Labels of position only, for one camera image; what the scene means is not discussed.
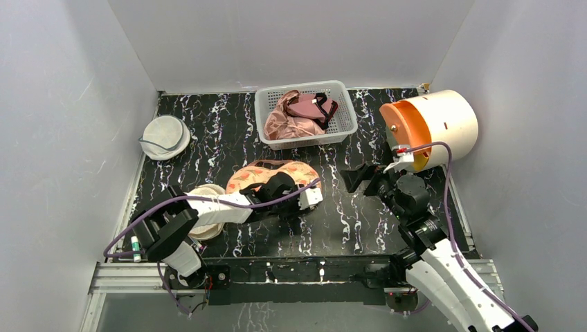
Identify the round white mesh laundry bag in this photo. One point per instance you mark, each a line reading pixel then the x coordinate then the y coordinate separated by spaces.
pixel 164 138

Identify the white plastic basket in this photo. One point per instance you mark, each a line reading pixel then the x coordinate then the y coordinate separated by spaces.
pixel 341 126

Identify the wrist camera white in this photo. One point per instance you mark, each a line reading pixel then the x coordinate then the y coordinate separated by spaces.
pixel 401 159
pixel 310 198

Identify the aluminium frame rail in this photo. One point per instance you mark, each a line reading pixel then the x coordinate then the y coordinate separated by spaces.
pixel 344 224

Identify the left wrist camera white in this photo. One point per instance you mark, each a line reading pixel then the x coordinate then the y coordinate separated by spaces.
pixel 310 198

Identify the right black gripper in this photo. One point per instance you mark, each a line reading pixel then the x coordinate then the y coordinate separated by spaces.
pixel 371 178

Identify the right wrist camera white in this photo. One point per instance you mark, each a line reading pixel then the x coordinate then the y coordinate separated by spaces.
pixel 401 159

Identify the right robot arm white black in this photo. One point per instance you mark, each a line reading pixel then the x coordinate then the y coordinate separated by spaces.
pixel 430 262

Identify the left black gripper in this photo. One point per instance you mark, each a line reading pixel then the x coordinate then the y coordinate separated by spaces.
pixel 296 209

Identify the peach patterned mesh laundry bag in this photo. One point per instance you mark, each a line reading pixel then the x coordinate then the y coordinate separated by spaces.
pixel 260 171

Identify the pink satin garment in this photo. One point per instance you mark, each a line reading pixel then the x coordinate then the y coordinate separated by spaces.
pixel 280 125

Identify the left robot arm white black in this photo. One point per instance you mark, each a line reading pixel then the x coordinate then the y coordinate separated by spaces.
pixel 164 228

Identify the white orange toy washing drum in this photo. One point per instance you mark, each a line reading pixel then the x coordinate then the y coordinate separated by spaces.
pixel 443 116

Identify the small white green tube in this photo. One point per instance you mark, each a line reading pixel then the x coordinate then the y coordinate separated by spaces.
pixel 137 256

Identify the pink bra black trim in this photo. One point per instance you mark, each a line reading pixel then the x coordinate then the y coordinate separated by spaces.
pixel 317 107

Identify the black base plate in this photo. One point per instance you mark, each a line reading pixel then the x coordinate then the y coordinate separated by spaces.
pixel 369 279

